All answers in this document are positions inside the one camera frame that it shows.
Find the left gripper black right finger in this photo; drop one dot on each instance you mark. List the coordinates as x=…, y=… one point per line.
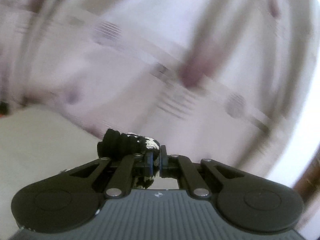
x=245, y=201

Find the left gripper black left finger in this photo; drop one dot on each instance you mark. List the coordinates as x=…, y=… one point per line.
x=72, y=198

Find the black white striped knit sweater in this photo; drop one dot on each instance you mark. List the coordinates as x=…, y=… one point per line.
x=116, y=146

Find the brown wooden door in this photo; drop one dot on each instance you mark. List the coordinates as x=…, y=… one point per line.
x=307, y=186

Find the pink leaf print curtain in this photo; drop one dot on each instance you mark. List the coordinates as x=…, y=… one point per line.
x=220, y=79

